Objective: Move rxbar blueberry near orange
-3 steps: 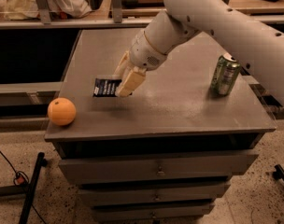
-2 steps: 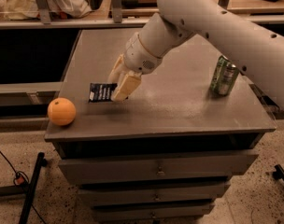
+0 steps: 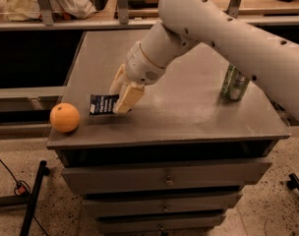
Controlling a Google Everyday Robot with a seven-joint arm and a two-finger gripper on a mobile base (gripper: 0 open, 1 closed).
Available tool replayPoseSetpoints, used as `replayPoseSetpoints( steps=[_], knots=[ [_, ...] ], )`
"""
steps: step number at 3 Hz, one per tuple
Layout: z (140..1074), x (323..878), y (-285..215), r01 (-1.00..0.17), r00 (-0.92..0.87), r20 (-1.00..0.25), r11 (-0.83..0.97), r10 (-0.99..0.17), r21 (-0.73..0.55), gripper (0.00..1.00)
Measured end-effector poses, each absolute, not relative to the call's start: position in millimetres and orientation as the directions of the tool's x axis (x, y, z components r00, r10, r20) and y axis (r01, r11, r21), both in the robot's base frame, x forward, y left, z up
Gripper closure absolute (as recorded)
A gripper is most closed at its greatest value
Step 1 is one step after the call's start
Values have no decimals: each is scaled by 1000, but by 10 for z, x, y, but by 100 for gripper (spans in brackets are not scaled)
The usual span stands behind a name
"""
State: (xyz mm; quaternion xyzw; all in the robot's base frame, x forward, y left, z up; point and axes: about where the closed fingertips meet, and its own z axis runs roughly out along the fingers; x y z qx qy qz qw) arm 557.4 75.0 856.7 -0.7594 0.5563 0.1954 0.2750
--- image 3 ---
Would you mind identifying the grey metal railing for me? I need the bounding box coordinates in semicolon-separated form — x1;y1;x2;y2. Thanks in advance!
0;0;299;30

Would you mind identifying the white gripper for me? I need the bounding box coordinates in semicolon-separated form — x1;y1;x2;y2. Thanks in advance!
109;41;165;114

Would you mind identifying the black stand foot right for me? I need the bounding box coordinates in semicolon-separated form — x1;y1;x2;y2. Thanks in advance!
286;173;299;192

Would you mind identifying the black stand leg left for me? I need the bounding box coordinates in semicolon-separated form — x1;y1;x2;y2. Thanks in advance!
0;160;50;236

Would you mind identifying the black cable with red clip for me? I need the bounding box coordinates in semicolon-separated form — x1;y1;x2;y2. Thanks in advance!
0;149;50;236

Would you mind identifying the white cloth bundle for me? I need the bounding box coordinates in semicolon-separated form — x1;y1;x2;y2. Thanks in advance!
0;0;96;22

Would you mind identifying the orange fruit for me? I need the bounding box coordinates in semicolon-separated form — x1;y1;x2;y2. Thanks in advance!
50;103;80;133

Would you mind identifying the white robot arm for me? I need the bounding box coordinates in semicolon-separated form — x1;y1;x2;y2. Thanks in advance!
109;0;299;121

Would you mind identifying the blue rxbar blueberry wrapper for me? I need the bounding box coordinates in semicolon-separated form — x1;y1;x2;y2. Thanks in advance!
90;94;119;115

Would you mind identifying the grey drawer cabinet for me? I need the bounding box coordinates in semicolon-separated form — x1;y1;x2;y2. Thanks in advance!
47;29;289;235

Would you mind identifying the green soda can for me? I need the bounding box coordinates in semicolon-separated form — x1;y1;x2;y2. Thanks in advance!
221;64;250;101

